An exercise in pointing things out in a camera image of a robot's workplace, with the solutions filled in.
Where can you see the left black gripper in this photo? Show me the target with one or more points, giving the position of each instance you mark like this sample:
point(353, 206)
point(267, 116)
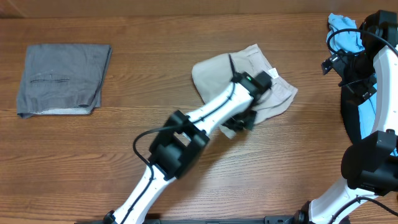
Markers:
point(248, 121)

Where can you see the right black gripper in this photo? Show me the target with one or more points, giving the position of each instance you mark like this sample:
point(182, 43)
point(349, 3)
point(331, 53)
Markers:
point(337, 62)

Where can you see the beige cotton shorts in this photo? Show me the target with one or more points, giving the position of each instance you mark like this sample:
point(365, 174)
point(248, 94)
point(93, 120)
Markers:
point(211, 77)

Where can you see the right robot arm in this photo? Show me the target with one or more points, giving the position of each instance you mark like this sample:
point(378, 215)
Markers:
point(368, 171)

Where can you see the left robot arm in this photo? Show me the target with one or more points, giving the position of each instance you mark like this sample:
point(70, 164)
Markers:
point(181, 141)

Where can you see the black garment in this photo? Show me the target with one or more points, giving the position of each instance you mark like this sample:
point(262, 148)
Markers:
point(349, 112)

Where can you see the light blue shirt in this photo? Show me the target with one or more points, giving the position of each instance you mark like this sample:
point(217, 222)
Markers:
point(351, 40)

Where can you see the folded grey shorts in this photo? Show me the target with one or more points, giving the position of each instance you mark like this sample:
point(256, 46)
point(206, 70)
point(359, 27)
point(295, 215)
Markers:
point(62, 79)

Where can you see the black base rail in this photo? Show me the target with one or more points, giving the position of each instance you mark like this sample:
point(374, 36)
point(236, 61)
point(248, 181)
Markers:
point(284, 219)

